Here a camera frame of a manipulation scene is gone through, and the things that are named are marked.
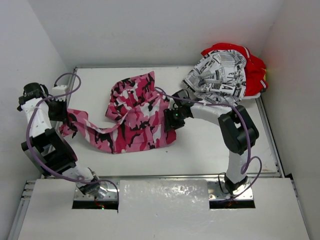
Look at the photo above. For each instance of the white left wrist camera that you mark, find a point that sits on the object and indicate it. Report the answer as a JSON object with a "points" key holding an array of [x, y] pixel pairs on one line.
{"points": [[59, 90]]}

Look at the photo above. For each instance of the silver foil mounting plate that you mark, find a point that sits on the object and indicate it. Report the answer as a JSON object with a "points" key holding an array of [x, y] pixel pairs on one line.
{"points": [[166, 191]]}

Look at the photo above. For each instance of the pink camouflage trousers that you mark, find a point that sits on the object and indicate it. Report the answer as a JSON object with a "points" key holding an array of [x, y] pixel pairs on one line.
{"points": [[138, 111]]}

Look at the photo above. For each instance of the newspaper print white trousers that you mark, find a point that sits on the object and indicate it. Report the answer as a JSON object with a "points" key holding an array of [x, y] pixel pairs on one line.
{"points": [[218, 78]]}

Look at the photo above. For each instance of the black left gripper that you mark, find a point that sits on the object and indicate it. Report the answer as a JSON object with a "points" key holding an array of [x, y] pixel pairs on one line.
{"points": [[62, 116]]}

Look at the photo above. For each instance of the red trousers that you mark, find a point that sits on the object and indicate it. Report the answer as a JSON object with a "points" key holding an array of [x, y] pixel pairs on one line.
{"points": [[255, 69]]}

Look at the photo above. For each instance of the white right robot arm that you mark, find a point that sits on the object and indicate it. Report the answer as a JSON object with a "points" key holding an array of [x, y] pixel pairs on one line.
{"points": [[237, 128]]}

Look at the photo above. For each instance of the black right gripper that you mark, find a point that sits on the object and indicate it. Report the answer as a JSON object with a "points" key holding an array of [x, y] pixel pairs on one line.
{"points": [[171, 124]]}

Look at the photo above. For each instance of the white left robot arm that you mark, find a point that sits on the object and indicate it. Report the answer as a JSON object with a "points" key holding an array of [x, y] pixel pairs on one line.
{"points": [[46, 147]]}

